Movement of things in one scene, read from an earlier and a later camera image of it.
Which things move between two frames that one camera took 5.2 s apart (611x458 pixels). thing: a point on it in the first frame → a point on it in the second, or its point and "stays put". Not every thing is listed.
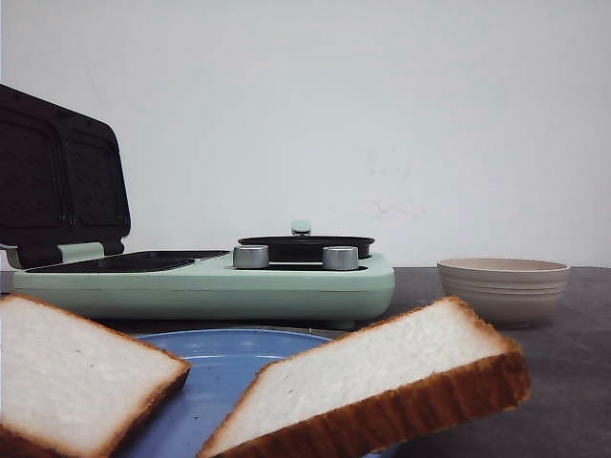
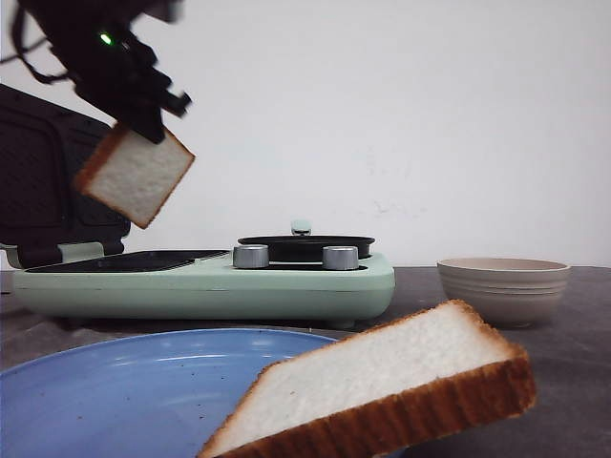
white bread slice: [441, 362] stays put
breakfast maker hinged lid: [62, 179] stays put
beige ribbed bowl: [518, 293] stays put
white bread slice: [71, 390] → [133, 176]
